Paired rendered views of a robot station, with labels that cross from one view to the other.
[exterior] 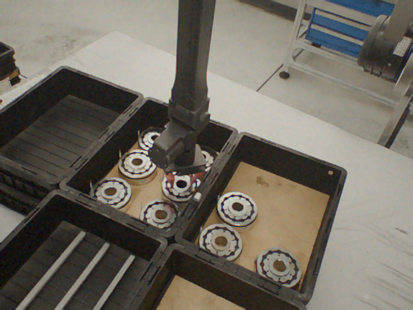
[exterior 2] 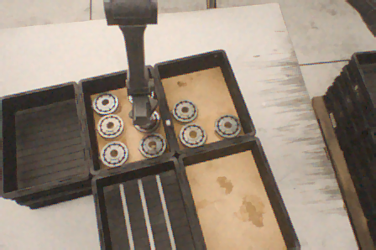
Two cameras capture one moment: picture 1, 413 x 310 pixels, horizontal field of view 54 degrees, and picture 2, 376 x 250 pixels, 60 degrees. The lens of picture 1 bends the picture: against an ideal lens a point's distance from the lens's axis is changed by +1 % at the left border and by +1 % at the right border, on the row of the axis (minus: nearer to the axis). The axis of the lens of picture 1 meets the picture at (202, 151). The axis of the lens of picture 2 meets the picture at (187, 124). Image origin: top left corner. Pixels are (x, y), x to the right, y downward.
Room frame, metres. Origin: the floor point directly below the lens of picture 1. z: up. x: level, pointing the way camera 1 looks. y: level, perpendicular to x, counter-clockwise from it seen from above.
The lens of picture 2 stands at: (0.13, 0.23, 1.99)
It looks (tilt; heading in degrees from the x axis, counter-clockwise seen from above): 65 degrees down; 325
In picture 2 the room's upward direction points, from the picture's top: 1 degrees counter-clockwise
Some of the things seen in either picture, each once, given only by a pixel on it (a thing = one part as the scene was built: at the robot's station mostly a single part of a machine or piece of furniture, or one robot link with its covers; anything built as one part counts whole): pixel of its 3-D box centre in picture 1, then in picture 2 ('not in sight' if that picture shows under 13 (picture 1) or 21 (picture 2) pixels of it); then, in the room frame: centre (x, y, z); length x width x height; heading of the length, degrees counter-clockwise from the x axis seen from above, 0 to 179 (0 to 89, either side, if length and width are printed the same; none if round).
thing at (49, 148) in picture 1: (63, 132); (48, 141); (0.82, 0.39, 0.87); 0.40 x 0.30 x 0.11; 159
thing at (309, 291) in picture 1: (268, 204); (202, 98); (0.60, -0.17, 0.92); 0.40 x 0.30 x 0.02; 159
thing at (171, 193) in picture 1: (181, 185); (146, 120); (0.68, 0.04, 0.86); 0.10 x 0.10 x 0.01
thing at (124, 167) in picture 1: (137, 163); (110, 126); (0.74, 0.17, 0.86); 0.10 x 0.10 x 0.01
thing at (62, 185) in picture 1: (157, 158); (124, 117); (0.71, 0.11, 0.92); 0.40 x 0.30 x 0.02; 159
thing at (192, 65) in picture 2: (263, 217); (201, 105); (0.60, -0.17, 0.87); 0.40 x 0.30 x 0.11; 159
